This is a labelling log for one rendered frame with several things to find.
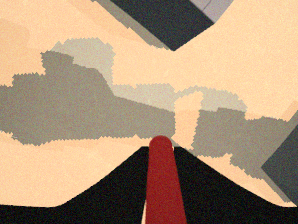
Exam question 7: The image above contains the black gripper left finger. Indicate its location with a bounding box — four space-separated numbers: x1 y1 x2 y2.
0 147 149 224

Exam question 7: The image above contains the red peg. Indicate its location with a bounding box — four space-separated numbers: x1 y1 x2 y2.
145 136 186 224

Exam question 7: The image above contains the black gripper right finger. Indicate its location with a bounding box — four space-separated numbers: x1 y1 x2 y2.
174 147 298 224

